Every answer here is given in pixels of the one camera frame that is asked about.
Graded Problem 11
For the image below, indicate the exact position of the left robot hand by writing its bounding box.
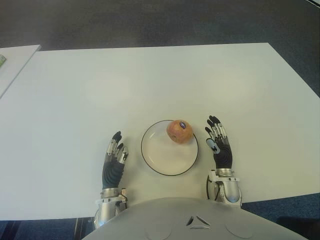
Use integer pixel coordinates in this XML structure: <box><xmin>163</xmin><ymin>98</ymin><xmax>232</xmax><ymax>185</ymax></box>
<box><xmin>101</xmin><ymin>131</ymin><xmax>130</xmax><ymax>190</ymax></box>

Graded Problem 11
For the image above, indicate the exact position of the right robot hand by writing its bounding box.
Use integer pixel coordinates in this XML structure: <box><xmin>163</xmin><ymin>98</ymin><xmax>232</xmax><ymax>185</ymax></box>
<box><xmin>204</xmin><ymin>115</ymin><xmax>234</xmax><ymax>171</ymax></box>

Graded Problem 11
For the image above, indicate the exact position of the red yellow apple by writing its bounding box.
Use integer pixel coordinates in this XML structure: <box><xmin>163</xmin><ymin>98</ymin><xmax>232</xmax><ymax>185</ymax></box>
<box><xmin>166</xmin><ymin>119</ymin><xmax>194</xmax><ymax>145</ymax></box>

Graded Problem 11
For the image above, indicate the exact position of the white plate black rim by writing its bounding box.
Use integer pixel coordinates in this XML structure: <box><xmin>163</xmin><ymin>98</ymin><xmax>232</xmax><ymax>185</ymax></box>
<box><xmin>140</xmin><ymin>120</ymin><xmax>200</xmax><ymax>178</ymax></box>

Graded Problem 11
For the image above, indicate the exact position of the grey robot torso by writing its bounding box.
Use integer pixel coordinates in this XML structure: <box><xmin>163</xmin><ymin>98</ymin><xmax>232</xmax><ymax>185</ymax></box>
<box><xmin>84</xmin><ymin>197</ymin><xmax>308</xmax><ymax>240</ymax></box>

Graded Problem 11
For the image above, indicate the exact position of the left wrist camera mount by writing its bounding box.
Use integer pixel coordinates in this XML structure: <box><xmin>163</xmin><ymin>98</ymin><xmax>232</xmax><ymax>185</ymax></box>
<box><xmin>119</xmin><ymin>187</ymin><xmax>129</xmax><ymax>209</ymax></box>

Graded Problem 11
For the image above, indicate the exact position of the black cable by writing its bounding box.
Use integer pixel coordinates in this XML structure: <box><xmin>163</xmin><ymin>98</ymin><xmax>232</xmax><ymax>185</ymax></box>
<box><xmin>205</xmin><ymin>176</ymin><xmax>219</xmax><ymax>201</ymax></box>

